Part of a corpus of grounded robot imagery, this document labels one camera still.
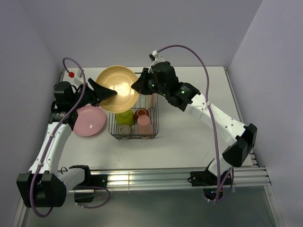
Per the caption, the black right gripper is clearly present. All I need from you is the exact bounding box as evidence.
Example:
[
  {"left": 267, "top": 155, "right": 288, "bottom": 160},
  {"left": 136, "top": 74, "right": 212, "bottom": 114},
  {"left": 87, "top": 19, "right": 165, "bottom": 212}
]
[{"left": 132, "top": 68, "right": 168, "bottom": 97}]

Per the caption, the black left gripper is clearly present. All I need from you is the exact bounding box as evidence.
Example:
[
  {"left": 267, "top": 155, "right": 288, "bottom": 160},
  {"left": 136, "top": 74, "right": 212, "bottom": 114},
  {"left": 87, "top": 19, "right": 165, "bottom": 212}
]
[{"left": 70, "top": 79, "right": 116, "bottom": 110}]

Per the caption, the pink cream plate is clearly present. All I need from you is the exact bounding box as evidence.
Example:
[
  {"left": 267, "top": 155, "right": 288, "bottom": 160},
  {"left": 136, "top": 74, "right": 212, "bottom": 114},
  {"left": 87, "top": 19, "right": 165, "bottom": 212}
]
[{"left": 145, "top": 94, "right": 157, "bottom": 110}]

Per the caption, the orange plastic plate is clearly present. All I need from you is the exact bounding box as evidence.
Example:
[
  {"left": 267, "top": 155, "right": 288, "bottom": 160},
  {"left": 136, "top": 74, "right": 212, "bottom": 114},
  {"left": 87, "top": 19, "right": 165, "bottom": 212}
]
[{"left": 96, "top": 66, "right": 140, "bottom": 114}]

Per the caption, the orange black mug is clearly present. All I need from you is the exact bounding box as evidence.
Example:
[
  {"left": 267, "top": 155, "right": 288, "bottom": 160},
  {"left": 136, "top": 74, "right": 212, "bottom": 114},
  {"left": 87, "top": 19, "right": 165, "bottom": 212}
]
[{"left": 134, "top": 108, "right": 150, "bottom": 121}]

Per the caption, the pink plastic plate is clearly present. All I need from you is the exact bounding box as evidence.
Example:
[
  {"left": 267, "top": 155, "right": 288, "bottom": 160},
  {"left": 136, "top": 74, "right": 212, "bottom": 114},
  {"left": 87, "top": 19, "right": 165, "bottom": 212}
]
[{"left": 73, "top": 105, "right": 106, "bottom": 137}]

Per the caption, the lime green bowl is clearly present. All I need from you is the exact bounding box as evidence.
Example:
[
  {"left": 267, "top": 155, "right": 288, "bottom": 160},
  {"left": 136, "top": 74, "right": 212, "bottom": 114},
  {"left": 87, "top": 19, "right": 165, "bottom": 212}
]
[{"left": 116, "top": 109, "right": 135, "bottom": 126}]

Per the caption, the speckled ceramic small cup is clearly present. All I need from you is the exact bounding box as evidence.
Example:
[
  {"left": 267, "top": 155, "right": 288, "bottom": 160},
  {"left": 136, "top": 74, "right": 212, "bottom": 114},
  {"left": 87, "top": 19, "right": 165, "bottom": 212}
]
[{"left": 118, "top": 125, "right": 132, "bottom": 140}]

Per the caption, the salmon pink cup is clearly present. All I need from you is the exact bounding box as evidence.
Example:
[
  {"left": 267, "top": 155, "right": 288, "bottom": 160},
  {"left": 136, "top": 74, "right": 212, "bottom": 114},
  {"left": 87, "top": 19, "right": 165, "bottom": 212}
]
[{"left": 137, "top": 115, "right": 153, "bottom": 139}]

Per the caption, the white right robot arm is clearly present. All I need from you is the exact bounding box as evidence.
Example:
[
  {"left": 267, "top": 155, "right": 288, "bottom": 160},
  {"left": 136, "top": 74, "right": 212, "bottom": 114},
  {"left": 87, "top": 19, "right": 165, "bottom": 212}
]
[{"left": 131, "top": 61, "right": 258, "bottom": 184}]

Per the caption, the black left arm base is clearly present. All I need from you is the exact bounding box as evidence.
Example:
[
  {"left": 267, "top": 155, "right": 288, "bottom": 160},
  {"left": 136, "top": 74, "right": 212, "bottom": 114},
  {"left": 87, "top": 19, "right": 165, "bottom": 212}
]
[{"left": 73, "top": 174, "right": 107, "bottom": 204}]

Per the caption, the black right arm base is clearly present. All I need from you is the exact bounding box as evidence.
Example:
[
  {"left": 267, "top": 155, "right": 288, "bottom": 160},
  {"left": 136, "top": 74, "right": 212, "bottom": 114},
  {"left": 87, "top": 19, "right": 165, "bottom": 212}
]
[{"left": 187, "top": 170, "right": 232, "bottom": 187}]

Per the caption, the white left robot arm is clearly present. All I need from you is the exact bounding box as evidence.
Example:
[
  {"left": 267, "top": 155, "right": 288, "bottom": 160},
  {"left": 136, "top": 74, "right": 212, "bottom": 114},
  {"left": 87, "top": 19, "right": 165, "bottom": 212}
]
[{"left": 17, "top": 79, "right": 117, "bottom": 208}]

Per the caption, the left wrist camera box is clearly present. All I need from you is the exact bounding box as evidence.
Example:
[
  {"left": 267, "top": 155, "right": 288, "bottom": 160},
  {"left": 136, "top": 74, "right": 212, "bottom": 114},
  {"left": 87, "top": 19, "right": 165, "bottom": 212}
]
[{"left": 68, "top": 69, "right": 83, "bottom": 86}]

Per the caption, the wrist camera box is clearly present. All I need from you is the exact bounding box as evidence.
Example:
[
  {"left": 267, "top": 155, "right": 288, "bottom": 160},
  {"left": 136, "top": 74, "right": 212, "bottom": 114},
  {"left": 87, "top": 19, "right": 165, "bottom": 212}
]
[
  {"left": 149, "top": 50, "right": 165, "bottom": 68},
  {"left": 68, "top": 69, "right": 83, "bottom": 86}
]

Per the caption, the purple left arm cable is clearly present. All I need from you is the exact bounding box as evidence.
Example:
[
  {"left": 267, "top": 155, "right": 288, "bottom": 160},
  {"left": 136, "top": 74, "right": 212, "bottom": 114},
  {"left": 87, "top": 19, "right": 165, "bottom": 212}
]
[{"left": 30, "top": 57, "right": 86, "bottom": 218}]

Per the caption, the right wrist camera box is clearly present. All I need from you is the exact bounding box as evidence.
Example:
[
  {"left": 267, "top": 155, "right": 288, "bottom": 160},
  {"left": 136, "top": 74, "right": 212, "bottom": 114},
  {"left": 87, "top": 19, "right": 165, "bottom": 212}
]
[{"left": 149, "top": 50, "right": 165, "bottom": 68}]

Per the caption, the black wire dish rack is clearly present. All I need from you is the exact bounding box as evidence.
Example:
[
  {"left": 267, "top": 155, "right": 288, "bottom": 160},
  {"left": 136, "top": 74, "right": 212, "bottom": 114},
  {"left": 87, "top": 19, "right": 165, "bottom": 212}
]
[{"left": 108, "top": 94, "right": 159, "bottom": 140}]

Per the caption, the aluminium frame rail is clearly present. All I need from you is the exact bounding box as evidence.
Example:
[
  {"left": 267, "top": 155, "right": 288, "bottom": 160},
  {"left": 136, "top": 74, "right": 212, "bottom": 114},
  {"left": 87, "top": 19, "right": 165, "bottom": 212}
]
[{"left": 91, "top": 166, "right": 271, "bottom": 191}]

